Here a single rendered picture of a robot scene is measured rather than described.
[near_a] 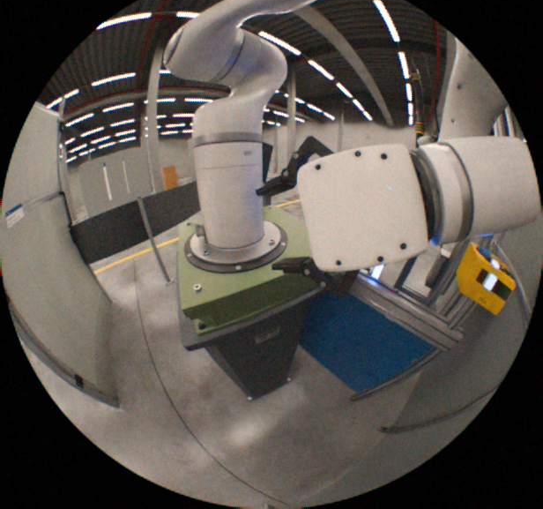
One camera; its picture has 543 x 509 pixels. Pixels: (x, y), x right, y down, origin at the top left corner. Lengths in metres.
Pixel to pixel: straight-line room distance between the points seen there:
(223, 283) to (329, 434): 1.13
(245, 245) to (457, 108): 0.38
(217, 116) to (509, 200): 0.31
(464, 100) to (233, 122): 0.31
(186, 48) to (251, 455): 1.43
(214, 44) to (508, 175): 0.32
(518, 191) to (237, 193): 0.32
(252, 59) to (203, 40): 0.09
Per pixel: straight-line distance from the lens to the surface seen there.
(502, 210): 0.16
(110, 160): 6.09
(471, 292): 0.46
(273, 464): 1.22
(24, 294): 1.21
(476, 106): 0.27
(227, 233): 0.27
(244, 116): 0.25
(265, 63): 0.33
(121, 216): 1.64
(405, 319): 0.55
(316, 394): 1.20
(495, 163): 0.16
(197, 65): 0.28
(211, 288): 0.23
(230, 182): 0.24
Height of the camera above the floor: 1.17
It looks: 28 degrees down
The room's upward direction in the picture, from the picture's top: straight up
